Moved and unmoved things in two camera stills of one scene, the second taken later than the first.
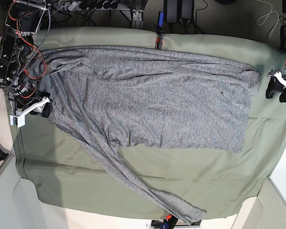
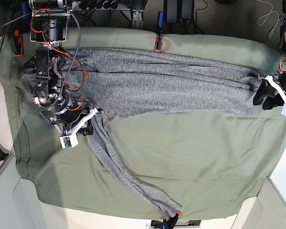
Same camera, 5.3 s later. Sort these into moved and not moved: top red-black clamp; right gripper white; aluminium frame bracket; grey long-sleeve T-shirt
Moved: grey long-sleeve T-shirt; right gripper white
Not moved: top red-black clamp; aluminium frame bracket
